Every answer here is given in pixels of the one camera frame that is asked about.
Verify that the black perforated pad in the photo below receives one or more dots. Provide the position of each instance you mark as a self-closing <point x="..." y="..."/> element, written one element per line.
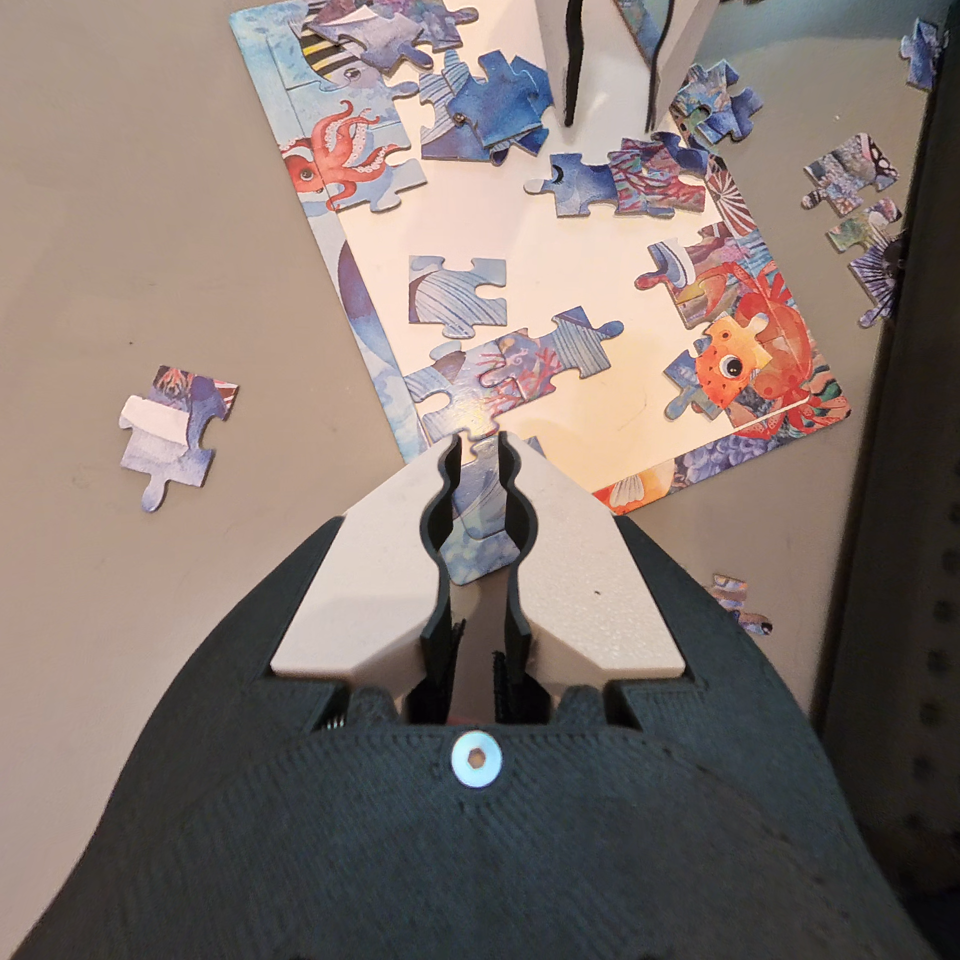
<point x="900" y="525"/>

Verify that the ocean print puzzle board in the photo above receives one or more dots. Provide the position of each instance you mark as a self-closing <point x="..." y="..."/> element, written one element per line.
<point x="585" y="262"/>

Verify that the pile of loose puzzle pieces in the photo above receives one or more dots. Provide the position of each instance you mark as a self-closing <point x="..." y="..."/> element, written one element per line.
<point x="847" y="172"/>

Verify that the dark blue whale puzzle piece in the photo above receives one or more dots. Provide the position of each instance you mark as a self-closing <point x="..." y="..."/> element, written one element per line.
<point x="439" y="135"/>

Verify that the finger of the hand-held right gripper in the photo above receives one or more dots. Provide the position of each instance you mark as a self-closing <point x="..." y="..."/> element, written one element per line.
<point x="551" y="30"/>
<point x="690" y="30"/>

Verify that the red coral navy puzzle piece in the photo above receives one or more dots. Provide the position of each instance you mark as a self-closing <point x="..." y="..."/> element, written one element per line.
<point x="660" y="187"/>

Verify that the purple seahorse loose piece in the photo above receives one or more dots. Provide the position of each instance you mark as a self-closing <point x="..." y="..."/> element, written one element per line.
<point x="742" y="600"/>

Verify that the blue whale eye puzzle piece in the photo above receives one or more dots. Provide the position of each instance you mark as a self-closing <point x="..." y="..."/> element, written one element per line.
<point x="502" y="97"/>

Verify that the group of assembled puzzle pieces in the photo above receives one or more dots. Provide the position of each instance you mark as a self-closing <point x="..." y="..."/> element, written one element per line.
<point x="337" y="150"/>

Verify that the grey blue red-striped puzzle piece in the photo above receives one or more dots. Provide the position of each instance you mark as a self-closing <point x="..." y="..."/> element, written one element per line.
<point x="180" y="442"/>

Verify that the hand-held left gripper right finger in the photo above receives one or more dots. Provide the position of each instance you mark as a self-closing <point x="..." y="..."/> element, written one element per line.
<point x="600" y="600"/>

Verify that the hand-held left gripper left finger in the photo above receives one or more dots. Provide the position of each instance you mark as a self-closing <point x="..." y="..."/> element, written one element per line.
<point x="352" y="600"/>

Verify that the orange pufferfish puzzle piece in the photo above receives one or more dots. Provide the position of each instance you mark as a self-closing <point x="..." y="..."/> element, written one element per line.
<point x="727" y="367"/>

